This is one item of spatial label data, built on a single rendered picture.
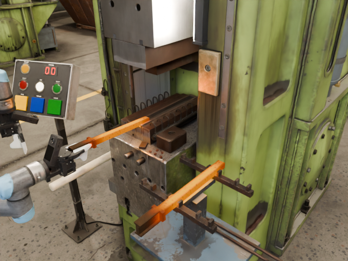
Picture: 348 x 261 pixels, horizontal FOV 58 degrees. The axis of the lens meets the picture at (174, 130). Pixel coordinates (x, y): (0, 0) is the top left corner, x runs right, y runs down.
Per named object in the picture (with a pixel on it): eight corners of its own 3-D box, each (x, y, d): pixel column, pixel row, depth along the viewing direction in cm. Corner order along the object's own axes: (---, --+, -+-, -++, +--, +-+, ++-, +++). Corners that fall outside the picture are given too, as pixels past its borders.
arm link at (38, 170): (22, 162, 111) (33, 171, 107) (34, 157, 114) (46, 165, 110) (27, 179, 115) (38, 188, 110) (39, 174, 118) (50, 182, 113)
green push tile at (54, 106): (59, 115, 158) (61, 100, 158) (47, 113, 160) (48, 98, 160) (61, 115, 160) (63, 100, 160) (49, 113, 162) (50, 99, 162)
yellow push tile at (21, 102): (25, 111, 163) (27, 96, 163) (13, 109, 165) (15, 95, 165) (27, 111, 165) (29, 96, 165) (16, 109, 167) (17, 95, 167)
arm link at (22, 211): (10, 209, 118) (2, 186, 113) (40, 209, 118) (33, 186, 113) (-1, 225, 111) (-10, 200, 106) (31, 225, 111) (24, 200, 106)
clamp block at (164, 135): (170, 154, 138) (170, 141, 135) (156, 147, 143) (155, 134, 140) (187, 143, 146) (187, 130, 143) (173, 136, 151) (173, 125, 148)
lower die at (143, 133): (150, 144, 145) (149, 128, 141) (121, 130, 157) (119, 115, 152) (204, 113, 173) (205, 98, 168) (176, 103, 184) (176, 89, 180)
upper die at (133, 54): (146, 70, 128) (144, 46, 123) (114, 60, 139) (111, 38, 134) (207, 47, 155) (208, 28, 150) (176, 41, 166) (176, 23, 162)
